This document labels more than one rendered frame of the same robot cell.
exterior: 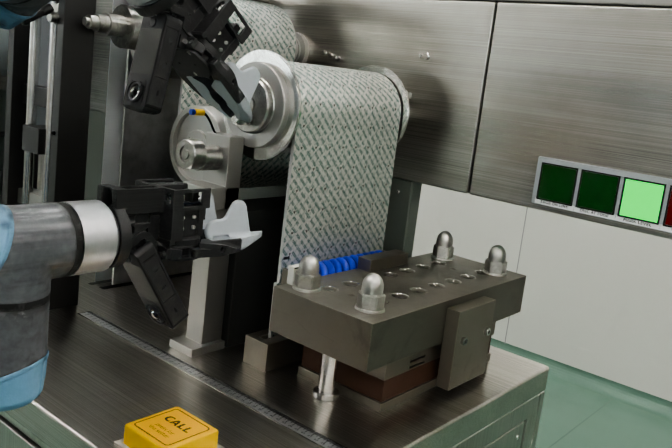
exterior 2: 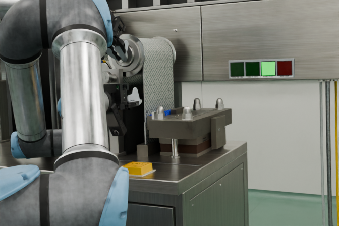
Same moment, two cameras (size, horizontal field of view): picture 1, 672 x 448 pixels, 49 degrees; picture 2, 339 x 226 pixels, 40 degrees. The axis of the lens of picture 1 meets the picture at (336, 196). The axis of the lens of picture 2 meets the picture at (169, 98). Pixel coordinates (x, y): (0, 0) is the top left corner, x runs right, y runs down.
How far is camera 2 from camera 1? 0.74 m
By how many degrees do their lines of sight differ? 14
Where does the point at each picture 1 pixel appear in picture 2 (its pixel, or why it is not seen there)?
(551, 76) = (227, 30)
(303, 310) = (163, 125)
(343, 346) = (182, 132)
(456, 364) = (217, 138)
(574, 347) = not seen: hidden behind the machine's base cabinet
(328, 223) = (157, 98)
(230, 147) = (119, 72)
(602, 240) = (242, 119)
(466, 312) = (217, 118)
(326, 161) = (153, 73)
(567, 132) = (237, 49)
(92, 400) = not seen: hidden behind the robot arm
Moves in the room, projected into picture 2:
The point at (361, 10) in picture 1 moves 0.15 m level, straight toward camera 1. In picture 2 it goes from (143, 16) to (150, 12)
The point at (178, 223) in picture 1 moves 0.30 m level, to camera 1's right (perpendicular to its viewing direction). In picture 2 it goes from (121, 95) to (215, 91)
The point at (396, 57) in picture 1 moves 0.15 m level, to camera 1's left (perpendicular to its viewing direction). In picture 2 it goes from (162, 33) to (126, 33)
